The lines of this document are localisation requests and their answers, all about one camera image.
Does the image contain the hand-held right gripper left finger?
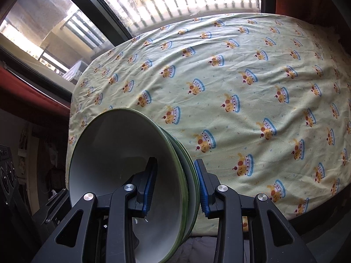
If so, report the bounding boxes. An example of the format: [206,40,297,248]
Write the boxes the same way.
[31,157,159,263]

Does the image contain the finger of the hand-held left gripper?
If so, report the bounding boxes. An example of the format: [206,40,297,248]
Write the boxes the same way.
[44,190,70,224]

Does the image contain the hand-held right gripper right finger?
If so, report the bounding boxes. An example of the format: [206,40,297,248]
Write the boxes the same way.
[194,158,316,263]

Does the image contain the black appliance with knobs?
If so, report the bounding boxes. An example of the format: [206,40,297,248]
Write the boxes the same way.
[0,144,36,263]

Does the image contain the yellow printed tablecloth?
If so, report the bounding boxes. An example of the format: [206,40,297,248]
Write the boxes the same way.
[66,12,351,237]

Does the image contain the white outdoor unit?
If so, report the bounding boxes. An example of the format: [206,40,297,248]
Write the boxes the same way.
[63,60,91,84]

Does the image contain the balcony railing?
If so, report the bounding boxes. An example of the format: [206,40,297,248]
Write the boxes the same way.
[38,0,261,69]

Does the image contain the dark window frame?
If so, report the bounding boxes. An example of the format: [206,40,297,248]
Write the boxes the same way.
[0,0,276,107]

